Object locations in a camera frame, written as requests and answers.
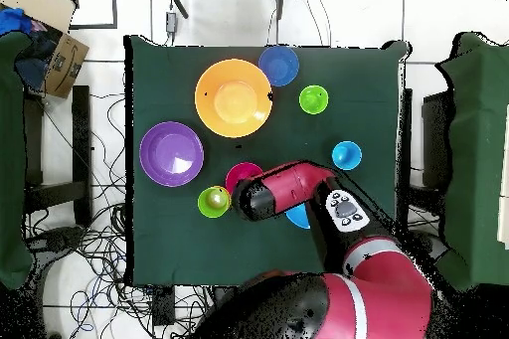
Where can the blue cloth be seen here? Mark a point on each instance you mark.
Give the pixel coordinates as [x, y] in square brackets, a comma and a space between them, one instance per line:
[14, 21]

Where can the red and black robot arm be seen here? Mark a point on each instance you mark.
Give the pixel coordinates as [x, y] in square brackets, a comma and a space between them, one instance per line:
[290, 188]

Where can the black pedestal base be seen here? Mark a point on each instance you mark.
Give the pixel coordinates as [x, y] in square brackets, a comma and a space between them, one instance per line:
[435, 247]
[59, 239]

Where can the purple bowl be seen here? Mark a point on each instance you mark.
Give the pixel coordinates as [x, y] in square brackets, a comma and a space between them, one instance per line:
[171, 154]

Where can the black stool frame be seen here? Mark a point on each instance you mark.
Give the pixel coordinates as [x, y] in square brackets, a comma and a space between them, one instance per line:
[81, 136]

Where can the light blue cup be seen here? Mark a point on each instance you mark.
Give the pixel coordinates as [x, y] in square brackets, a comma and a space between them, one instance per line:
[346, 155]

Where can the dark green tablecloth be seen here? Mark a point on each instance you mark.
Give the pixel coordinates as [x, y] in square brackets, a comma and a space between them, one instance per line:
[167, 76]

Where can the light green cup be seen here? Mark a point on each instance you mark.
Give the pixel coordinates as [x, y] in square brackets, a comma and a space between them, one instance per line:
[313, 99]

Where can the grey power adapter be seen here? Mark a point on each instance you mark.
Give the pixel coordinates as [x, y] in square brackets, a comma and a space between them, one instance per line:
[171, 21]

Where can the cardboard box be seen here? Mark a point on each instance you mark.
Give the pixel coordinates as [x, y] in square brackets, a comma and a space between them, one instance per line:
[67, 64]

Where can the pink-red small bowl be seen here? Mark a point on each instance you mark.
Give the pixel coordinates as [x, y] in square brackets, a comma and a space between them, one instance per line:
[240, 174]

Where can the dark blue small bowl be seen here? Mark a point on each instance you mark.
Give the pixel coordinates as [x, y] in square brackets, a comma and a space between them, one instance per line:
[278, 65]

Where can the light blue bowl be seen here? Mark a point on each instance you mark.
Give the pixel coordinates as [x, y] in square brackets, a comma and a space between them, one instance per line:
[298, 217]

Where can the thin black frame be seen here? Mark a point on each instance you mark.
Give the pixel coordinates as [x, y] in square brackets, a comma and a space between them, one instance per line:
[115, 5]

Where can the black tripod leg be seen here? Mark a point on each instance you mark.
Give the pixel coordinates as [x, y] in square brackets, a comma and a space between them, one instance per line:
[179, 5]
[280, 1]

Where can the black floor box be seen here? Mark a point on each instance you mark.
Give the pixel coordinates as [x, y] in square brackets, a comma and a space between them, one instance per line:
[164, 306]

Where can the large orange bowl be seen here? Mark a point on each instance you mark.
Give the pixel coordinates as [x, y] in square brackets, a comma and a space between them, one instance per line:
[232, 100]

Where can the green cloth covered table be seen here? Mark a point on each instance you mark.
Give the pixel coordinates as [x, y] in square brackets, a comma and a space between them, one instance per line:
[477, 156]
[12, 156]

